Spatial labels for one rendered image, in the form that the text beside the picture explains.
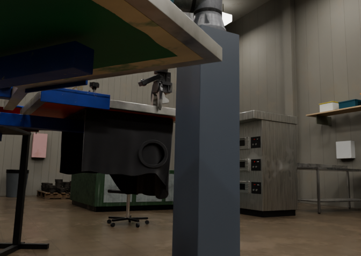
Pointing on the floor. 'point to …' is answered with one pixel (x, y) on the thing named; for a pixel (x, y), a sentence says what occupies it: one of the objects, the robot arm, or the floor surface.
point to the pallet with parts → (55, 190)
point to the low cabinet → (87, 195)
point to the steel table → (319, 182)
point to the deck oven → (267, 164)
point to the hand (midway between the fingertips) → (156, 108)
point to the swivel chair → (126, 212)
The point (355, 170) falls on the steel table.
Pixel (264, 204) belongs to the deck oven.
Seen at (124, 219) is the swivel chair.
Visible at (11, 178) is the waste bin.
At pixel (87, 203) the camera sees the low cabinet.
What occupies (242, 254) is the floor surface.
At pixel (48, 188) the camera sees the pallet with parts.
